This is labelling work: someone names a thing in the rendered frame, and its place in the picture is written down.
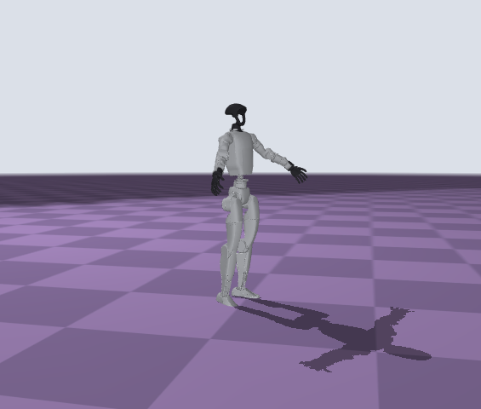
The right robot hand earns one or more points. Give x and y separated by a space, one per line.
217 175

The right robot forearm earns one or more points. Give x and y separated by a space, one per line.
220 161

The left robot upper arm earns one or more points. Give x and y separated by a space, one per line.
265 153

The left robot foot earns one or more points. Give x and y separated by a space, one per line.
244 293

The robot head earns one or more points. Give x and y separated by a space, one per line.
234 110

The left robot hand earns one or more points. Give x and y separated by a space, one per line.
296 171

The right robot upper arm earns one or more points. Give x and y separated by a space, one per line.
224 143

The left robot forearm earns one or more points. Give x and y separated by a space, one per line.
281 160

